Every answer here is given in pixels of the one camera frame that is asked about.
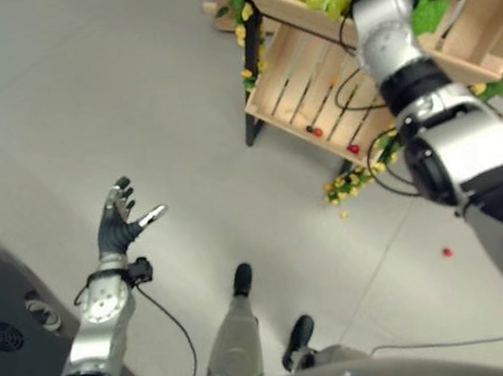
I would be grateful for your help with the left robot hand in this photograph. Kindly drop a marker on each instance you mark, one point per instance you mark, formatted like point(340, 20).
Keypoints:
point(113, 231)

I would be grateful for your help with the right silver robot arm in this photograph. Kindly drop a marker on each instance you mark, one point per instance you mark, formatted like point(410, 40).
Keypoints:
point(454, 130)

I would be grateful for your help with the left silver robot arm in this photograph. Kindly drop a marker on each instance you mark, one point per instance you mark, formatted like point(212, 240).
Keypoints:
point(83, 351)

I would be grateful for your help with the green artificial leaf mat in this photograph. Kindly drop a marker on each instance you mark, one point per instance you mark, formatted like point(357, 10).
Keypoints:
point(429, 8)

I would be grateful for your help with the wooden crate with grapes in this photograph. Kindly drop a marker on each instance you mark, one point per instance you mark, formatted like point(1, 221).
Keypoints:
point(472, 35)

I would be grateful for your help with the dark grey machine cabinet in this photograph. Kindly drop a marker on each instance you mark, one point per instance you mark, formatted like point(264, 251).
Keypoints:
point(10, 334)

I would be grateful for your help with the empty slatted wooden crate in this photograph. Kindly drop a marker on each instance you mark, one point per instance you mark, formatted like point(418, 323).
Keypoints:
point(308, 91)

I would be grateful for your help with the left silver robot leg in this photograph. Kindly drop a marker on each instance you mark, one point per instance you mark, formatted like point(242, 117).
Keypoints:
point(236, 345)

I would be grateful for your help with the silver robot leg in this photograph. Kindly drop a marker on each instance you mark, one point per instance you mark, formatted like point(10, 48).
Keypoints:
point(301, 339)
point(236, 345)

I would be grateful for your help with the red cherry tomato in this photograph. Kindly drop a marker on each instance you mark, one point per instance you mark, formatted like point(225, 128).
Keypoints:
point(353, 149)
point(318, 131)
point(447, 252)

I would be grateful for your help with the right silver robot leg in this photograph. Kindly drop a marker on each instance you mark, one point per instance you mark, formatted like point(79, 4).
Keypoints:
point(301, 339)

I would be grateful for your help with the yellow flower garland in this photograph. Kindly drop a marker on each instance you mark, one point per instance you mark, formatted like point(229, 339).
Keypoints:
point(347, 184)

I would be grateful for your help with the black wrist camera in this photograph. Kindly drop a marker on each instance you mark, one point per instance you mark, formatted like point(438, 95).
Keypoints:
point(141, 271)

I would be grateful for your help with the black metal stand frame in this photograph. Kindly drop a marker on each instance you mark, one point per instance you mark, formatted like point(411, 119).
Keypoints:
point(250, 67)

